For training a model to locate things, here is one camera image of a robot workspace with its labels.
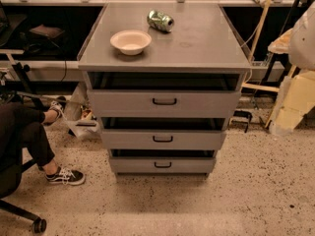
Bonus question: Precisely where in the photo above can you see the grey drawer cabinet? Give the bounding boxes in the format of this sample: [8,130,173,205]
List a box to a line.
[77,2,252,178]

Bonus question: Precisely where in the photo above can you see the grey middle drawer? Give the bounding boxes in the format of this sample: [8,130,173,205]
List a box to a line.
[100,130,226,150]

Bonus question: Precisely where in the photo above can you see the black office chair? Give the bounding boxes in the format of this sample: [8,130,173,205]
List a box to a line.
[0,157,47,234]

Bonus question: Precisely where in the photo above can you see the wooden stick frame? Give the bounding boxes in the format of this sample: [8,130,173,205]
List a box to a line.
[241,0,298,130]

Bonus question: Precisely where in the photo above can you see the crushed green soda can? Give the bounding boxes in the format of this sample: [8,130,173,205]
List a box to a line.
[147,10,174,32]

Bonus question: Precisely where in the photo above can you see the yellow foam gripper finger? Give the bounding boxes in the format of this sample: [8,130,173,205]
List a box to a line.
[269,70,315,136]

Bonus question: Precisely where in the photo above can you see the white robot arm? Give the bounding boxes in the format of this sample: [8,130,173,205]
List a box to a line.
[268,2,315,136]

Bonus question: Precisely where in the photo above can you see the grey bottom drawer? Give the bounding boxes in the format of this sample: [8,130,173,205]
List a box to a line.
[109,157,216,174]

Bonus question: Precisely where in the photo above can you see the grey top drawer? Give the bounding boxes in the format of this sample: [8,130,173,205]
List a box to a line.
[87,89,240,118]

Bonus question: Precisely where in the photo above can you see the black white sneaker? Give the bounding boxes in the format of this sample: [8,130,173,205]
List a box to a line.
[46,167,86,186]

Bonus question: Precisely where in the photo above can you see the seated person black trousers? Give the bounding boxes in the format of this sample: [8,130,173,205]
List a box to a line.
[0,101,63,177]

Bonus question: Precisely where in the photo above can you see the grey drawer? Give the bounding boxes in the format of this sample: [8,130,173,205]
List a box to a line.
[100,130,226,150]
[87,89,240,118]
[109,157,216,174]

